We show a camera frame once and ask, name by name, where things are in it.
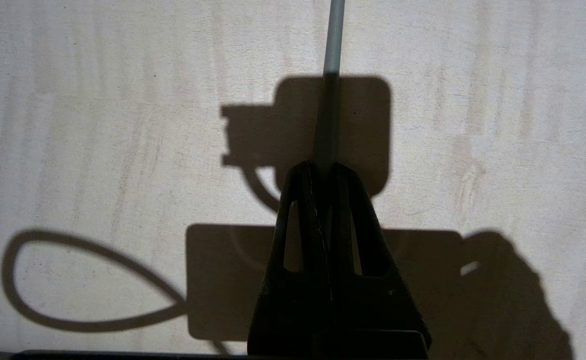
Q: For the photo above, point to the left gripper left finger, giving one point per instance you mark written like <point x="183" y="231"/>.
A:
<point x="293" y="300"/>

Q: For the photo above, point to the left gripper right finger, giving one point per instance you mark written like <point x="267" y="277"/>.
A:
<point x="373" y="310"/>

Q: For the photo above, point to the pale green toothbrush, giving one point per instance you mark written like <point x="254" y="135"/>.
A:
<point x="334" y="40"/>

